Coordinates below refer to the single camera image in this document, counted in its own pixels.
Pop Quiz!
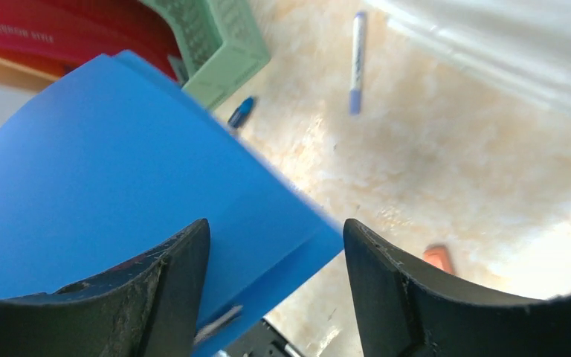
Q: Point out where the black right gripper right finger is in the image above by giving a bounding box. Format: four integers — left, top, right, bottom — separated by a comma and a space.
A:
343, 219, 571, 356

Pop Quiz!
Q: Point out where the blue plastic folder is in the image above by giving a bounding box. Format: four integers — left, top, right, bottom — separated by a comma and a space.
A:
0, 53, 343, 356

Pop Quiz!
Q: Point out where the red translucent file folder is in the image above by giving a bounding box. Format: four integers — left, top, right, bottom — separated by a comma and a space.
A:
0, 0, 180, 79

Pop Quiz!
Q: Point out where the clear plastic drawer unit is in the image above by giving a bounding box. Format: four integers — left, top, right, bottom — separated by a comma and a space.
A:
373, 1, 571, 115

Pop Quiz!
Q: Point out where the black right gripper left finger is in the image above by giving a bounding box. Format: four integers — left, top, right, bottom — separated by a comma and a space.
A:
0, 219, 210, 356

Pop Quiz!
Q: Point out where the lavender capped marker pen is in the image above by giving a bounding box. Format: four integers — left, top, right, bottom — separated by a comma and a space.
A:
349, 11, 367, 115

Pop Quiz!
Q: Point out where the orange capped highlighter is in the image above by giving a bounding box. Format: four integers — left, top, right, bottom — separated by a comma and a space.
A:
422, 245, 456, 275

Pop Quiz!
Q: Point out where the green file rack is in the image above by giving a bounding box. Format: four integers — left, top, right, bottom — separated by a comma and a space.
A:
142, 0, 271, 109

